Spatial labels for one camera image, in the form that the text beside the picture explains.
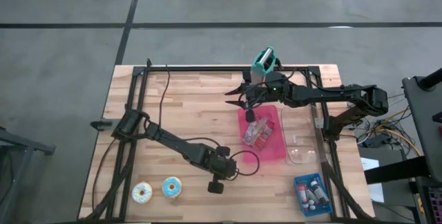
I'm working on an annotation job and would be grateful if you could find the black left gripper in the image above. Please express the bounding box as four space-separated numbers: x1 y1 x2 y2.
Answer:
206 146 239 195

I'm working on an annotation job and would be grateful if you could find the black cart strap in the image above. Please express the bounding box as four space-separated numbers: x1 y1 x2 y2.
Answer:
364 156 429 185

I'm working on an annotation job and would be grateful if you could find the red food colouring bottle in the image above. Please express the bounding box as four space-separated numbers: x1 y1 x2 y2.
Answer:
298 182 309 204

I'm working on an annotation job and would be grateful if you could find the white paper sheet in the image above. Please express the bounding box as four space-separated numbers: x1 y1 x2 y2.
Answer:
361 157 385 204

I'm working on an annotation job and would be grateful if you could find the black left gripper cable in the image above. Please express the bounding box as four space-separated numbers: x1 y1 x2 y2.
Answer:
229 150 260 177

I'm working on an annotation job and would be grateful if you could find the red plastic tray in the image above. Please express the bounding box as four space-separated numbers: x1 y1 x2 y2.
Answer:
237 104 287 165

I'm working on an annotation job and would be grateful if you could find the clear plastic tray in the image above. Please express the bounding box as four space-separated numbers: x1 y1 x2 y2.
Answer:
281 105 320 165

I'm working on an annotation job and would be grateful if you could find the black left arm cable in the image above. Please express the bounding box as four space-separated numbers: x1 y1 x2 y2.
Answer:
157 64 172 129

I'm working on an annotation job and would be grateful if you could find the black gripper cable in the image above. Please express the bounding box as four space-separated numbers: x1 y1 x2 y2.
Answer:
276 67 327 91
229 150 260 177

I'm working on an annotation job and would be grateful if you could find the blue frosted toy donut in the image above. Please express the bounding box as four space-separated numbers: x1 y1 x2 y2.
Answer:
162 176 183 199

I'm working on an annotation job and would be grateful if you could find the cream frosted toy donut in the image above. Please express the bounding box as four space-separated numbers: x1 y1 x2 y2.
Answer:
131 181 153 204

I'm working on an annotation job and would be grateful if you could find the teal steel box grater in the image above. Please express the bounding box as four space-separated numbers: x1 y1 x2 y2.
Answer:
250 46 277 83

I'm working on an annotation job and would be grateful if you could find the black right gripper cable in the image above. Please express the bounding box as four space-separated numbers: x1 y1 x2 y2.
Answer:
276 67 327 91

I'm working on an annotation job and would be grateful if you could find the blue plastic basket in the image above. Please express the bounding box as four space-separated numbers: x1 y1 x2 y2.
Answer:
294 172 333 217

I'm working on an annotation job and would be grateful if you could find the brown cable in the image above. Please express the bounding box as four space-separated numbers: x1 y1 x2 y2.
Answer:
91 137 117 214

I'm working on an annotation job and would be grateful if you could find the grey metal bench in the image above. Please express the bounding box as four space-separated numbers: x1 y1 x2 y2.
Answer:
0 126 56 224

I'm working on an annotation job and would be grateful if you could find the dark grey equipment cart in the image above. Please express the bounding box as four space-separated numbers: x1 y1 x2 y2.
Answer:
402 66 442 183

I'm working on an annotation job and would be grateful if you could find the tangled cable bundle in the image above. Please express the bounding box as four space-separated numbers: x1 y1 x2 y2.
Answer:
347 94 424 158

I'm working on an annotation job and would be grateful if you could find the black food colouring bottle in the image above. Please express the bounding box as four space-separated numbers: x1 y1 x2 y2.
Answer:
309 179 329 205

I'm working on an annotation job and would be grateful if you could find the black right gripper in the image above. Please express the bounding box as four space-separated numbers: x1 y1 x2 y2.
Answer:
224 68 277 123

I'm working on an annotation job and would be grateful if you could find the black aluminium table frame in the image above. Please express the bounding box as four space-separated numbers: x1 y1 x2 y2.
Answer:
84 57 376 223

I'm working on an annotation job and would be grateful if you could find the red clear snack packet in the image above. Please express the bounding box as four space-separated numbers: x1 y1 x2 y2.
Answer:
241 117 276 151

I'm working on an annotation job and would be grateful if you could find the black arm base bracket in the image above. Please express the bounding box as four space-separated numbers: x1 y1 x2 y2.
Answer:
90 120 117 131

